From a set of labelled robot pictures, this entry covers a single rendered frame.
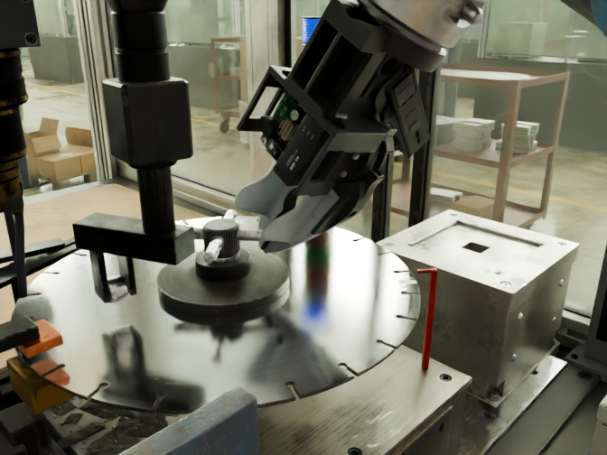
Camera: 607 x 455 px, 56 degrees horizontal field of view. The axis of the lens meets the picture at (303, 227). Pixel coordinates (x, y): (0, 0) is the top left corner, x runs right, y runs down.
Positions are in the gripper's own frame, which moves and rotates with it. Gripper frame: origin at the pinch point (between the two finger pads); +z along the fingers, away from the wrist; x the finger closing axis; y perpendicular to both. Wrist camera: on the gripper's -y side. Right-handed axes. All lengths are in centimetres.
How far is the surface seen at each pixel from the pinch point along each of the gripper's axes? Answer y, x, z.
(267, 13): -40, -49, 0
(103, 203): -35, -62, 58
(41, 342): 18.8, 0.4, 5.8
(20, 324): 19.5, -1.2, 5.7
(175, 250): 11.8, 0.7, -1.6
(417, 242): -27.2, 1.6, 3.9
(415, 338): -23.9, 10.1, 11.3
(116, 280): 12.2, -2.5, 4.8
